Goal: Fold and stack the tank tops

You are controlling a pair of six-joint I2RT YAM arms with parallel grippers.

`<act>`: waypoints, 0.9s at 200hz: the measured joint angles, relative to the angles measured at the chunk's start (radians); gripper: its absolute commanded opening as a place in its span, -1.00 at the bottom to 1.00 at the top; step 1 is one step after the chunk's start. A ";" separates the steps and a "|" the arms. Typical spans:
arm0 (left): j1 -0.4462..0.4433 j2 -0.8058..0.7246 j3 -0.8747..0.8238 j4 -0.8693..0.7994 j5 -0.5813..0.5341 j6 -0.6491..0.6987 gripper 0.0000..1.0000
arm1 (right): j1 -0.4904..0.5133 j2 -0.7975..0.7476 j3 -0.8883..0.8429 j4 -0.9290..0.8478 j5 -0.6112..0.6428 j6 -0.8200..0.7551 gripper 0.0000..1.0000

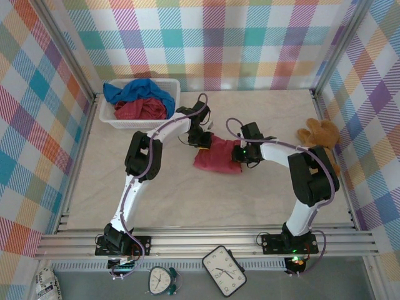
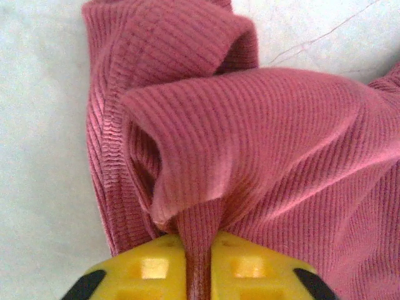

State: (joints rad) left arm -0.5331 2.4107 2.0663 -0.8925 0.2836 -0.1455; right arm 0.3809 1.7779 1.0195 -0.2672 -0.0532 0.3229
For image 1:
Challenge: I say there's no red tank top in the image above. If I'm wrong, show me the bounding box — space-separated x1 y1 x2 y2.
113 97 168 121
192 132 243 175

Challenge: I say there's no blue tank top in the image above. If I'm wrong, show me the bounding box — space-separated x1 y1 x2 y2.
103 78 176 119

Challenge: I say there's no white plastic mesh basket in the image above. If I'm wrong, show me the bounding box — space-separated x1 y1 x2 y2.
99 78 181 130

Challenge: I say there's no brown teddy bear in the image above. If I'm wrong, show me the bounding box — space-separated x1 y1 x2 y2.
296 117 342 176

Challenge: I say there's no black square analogue clock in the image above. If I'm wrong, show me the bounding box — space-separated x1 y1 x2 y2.
202 245 248 298

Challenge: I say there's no small green alarm clock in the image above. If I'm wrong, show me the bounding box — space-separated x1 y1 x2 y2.
146 266 182 296

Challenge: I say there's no newspaper print bag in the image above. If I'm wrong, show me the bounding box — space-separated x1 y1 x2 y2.
35 267 62 300

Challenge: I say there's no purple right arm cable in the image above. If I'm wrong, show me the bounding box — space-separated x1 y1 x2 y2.
225 117 339 278

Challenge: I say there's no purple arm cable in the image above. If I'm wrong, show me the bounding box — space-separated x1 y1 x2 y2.
109 92 211 280
225 117 339 278

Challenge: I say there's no aluminium side rail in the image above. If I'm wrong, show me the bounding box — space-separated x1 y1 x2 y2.
311 90 360 232
54 93 99 234

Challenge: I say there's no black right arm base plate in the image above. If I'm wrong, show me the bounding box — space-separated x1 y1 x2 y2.
261 233 319 254

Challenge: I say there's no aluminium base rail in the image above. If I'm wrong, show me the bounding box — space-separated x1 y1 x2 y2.
34 229 381 260

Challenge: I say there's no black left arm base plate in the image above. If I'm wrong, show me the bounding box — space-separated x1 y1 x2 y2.
95 234 152 257

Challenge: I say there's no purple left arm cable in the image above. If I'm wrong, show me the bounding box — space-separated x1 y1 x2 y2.
109 92 211 280

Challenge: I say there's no aluminium frame post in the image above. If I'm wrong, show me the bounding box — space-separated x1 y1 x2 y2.
311 0 376 98
32 0 98 100

